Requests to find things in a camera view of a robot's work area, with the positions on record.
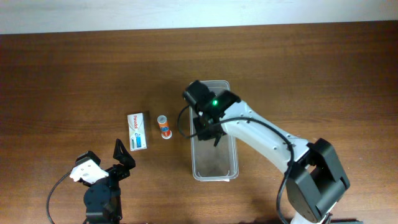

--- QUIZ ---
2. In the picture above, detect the orange tablet tube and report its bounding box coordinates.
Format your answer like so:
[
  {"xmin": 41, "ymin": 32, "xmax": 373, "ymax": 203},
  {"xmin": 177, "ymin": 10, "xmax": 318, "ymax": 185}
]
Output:
[{"xmin": 157, "ymin": 115, "xmax": 172, "ymax": 139}]

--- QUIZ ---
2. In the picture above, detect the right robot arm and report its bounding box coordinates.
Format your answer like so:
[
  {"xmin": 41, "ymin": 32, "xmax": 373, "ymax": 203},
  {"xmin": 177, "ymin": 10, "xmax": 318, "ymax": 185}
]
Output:
[{"xmin": 186, "ymin": 90, "xmax": 350, "ymax": 223}]

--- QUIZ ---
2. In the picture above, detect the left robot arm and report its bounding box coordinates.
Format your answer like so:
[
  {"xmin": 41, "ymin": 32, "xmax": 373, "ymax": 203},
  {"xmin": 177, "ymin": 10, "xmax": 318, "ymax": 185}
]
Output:
[{"xmin": 83, "ymin": 139, "xmax": 136, "ymax": 224}]

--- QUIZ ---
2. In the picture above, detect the clear plastic container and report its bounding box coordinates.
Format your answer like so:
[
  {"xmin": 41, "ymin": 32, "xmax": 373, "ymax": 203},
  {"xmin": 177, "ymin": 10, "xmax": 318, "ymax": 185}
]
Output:
[{"xmin": 189, "ymin": 80, "xmax": 239, "ymax": 182}]

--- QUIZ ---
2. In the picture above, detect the white Panadol box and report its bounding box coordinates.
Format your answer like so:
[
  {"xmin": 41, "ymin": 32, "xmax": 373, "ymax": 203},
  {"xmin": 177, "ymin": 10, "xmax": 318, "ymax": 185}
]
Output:
[{"xmin": 127, "ymin": 113, "xmax": 147, "ymax": 151}]

